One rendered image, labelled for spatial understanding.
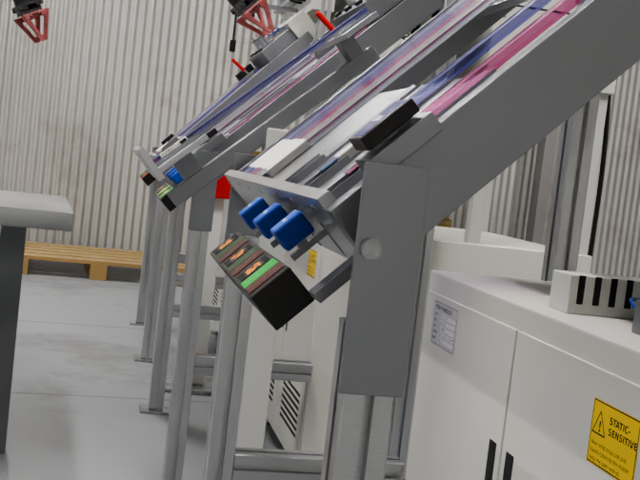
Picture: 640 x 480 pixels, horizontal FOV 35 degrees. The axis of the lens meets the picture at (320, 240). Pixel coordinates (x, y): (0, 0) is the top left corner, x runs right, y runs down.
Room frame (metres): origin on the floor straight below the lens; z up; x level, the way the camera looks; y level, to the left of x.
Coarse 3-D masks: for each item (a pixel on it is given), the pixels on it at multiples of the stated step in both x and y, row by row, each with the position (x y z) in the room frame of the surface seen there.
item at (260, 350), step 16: (272, 240) 1.92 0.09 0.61; (256, 320) 1.92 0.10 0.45; (256, 336) 1.92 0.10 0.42; (272, 336) 1.93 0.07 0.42; (256, 352) 1.92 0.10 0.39; (272, 352) 1.93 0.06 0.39; (256, 368) 1.92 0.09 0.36; (256, 384) 1.92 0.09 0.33; (256, 400) 1.92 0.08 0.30; (240, 416) 1.92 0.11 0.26; (256, 416) 1.92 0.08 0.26; (240, 432) 1.92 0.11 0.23; (256, 432) 1.93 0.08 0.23; (256, 448) 1.93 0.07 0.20
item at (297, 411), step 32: (288, 256) 2.66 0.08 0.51; (320, 256) 2.28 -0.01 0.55; (448, 256) 2.32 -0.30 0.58; (480, 256) 2.34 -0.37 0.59; (512, 256) 2.35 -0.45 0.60; (320, 320) 2.26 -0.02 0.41; (288, 352) 2.52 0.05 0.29; (320, 352) 2.26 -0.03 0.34; (288, 384) 2.47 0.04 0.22; (320, 384) 2.27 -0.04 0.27; (416, 384) 2.31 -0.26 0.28; (288, 416) 2.42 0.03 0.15; (320, 416) 2.27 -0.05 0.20; (288, 448) 2.40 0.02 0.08; (320, 448) 2.27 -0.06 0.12
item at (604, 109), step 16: (512, 32) 2.34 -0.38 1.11; (544, 32) 2.35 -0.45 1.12; (464, 48) 2.50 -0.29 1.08; (496, 48) 2.33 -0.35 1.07; (608, 96) 2.40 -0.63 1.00; (608, 112) 2.49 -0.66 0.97; (608, 128) 2.50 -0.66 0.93; (592, 160) 2.40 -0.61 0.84; (592, 176) 2.40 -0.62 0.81; (480, 192) 2.34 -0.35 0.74; (592, 192) 2.40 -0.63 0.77; (480, 208) 2.34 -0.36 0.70; (592, 208) 2.40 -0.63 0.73; (480, 224) 2.35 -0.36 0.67; (592, 224) 2.51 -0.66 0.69; (464, 240) 2.36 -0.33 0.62; (592, 240) 2.50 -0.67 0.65
